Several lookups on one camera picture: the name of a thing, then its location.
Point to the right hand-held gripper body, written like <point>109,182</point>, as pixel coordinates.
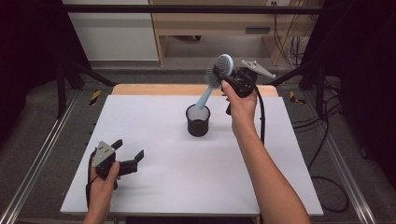
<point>246,77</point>

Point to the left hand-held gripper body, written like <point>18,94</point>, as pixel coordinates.
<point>104,157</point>

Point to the light blue hairbrush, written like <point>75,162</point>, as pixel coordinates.
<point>218,70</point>

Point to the black mesh cup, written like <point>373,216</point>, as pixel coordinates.
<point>198,121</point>

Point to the person's left hand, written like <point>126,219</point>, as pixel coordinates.
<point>104,185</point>

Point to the person's right hand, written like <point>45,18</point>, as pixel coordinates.
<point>241,107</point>

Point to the yellow black tape marker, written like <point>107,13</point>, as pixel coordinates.
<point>294,97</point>
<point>95,97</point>

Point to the white table board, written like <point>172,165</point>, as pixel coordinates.
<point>186,180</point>

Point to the light wooden desk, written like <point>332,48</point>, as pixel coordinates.
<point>186,25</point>

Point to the wooden table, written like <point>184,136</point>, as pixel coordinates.
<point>155,90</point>

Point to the black metal stand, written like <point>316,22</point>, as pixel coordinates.
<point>316,81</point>
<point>63,87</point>

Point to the black horizontal bar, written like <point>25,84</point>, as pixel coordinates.
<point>155,9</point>

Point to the white cabinet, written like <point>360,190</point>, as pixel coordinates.
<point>115,34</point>

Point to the black curtain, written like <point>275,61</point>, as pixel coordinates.
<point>28,62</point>
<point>364,77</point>

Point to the aluminium rail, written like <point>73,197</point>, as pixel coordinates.
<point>342,161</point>
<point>37,158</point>

